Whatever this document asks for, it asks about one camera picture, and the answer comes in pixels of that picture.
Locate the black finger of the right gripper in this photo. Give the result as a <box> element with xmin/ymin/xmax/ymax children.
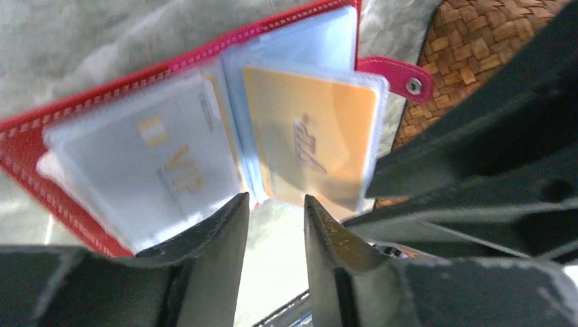
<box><xmin>345</xmin><ymin>1</ymin><xmax>577</xmax><ymax>264</ymax></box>

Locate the red leather card holder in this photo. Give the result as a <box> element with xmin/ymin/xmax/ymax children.
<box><xmin>1</xmin><ymin>1</ymin><xmax>434</xmax><ymax>257</ymax></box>

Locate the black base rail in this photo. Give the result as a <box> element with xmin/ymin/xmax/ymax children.
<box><xmin>253</xmin><ymin>290</ymin><xmax>313</xmax><ymax>327</ymax></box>

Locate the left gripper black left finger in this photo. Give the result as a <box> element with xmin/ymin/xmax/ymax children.
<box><xmin>1</xmin><ymin>193</ymin><xmax>249</xmax><ymax>326</ymax></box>

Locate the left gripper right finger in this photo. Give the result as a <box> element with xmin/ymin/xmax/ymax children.
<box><xmin>304</xmin><ymin>196</ymin><xmax>577</xmax><ymax>326</ymax></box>

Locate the white vip credit card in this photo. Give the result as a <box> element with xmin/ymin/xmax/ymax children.
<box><xmin>37</xmin><ymin>75</ymin><xmax>241</xmax><ymax>252</ymax></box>

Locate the brown woven basket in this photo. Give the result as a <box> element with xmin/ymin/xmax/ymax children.
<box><xmin>367</xmin><ymin>1</ymin><xmax>577</xmax><ymax>198</ymax></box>

